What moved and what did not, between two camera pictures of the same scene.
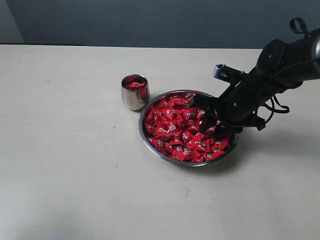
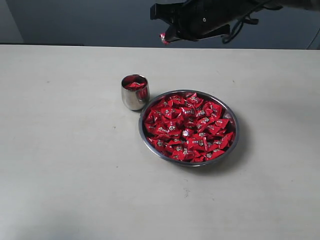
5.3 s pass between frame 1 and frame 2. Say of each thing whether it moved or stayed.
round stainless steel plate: stayed
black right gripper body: moved
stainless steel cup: stayed
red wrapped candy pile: stayed
